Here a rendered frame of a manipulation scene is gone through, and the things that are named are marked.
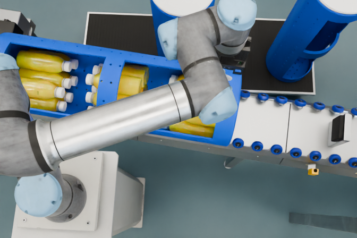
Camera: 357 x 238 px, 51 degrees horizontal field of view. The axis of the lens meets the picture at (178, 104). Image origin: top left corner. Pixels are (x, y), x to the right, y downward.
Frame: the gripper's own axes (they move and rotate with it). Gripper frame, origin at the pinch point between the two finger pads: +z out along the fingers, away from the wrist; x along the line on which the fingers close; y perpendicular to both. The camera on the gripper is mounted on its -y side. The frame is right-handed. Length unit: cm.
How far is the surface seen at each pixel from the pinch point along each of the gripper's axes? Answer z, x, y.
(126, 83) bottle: 25.0, -0.2, -27.9
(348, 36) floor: 143, 96, 94
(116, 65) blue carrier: 20.5, 4.3, -31.6
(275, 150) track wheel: 47, -10, 30
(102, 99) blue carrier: 22.1, -7.8, -34.2
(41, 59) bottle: 30, 5, -62
